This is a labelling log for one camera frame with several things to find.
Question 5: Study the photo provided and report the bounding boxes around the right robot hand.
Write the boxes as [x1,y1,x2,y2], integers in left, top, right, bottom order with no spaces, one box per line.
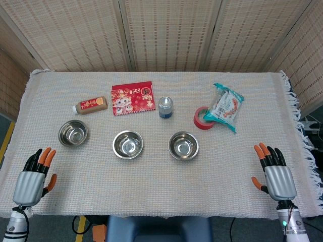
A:
[251,142,298,202]

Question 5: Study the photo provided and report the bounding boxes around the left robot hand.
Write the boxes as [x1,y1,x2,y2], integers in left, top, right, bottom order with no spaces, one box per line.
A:
[12,147,58,209]

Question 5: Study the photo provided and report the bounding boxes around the metal bowl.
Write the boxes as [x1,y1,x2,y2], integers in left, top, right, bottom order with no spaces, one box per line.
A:
[168,131,199,161]
[112,130,144,160]
[58,119,89,146]

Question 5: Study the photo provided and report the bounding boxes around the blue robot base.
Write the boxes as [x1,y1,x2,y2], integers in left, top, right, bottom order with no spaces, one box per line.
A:
[105,215,213,242]

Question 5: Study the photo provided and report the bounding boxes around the orange block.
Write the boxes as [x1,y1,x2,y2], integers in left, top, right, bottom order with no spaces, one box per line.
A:
[91,223,108,242]

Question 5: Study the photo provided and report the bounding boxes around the teal snack bag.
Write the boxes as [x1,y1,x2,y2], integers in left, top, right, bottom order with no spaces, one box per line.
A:
[202,82,245,134]

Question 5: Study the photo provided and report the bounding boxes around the red tape roll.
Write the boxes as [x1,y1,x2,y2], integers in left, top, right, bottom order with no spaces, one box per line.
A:
[193,106,216,131]

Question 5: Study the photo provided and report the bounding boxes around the brown drink bottle red label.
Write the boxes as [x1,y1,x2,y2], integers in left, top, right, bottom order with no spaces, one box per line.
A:
[72,96,109,115]

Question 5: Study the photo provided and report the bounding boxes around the woven folding screen panel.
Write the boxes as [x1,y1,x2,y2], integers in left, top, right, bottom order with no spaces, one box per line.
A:
[118,0,223,73]
[264,0,323,117]
[0,0,136,73]
[205,0,316,73]
[0,15,31,119]

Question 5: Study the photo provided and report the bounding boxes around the beige woven tablecloth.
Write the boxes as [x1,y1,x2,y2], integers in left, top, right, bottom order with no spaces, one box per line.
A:
[0,69,322,220]

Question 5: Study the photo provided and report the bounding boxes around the red desk calendar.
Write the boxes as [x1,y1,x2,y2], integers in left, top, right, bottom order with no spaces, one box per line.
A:
[111,81,155,117]

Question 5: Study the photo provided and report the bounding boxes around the silver blue drink can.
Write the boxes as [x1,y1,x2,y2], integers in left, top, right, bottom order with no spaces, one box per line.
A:
[158,96,174,119]

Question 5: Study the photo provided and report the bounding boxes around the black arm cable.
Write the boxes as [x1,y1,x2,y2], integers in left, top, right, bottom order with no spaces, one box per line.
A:
[12,206,30,242]

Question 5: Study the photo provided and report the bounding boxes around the black floor cable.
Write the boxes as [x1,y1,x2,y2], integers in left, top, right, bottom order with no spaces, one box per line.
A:
[72,215,87,235]

